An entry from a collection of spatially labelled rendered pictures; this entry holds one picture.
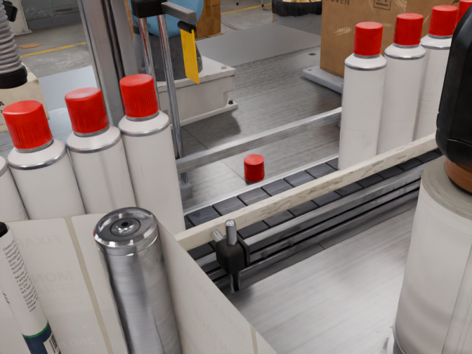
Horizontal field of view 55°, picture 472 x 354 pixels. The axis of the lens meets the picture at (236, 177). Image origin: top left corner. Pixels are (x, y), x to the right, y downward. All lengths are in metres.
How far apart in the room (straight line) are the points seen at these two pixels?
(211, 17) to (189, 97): 3.36
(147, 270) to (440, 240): 0.18
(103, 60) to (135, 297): 0.34
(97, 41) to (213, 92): 0.44
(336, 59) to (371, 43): 0.53
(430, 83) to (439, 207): 0.41
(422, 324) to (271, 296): 0.17
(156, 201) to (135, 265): 0.22
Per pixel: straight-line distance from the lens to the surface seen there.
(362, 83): 0.60
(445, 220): 0.31
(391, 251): 0.55
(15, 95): 0.86
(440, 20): 0.69
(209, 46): 1.48
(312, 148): 0.84
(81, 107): 0.43
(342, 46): 1.09
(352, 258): 0.53
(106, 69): 0.58
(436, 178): 0.32
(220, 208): 0.60
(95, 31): 0.56
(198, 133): 0.91
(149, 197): 0.49
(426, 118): 0.72
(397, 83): 0.65
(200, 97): 0.95
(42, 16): 6.08
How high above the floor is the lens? 1.23
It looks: 32 degrees down
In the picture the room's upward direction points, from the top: 4 degrees counter-clockwise
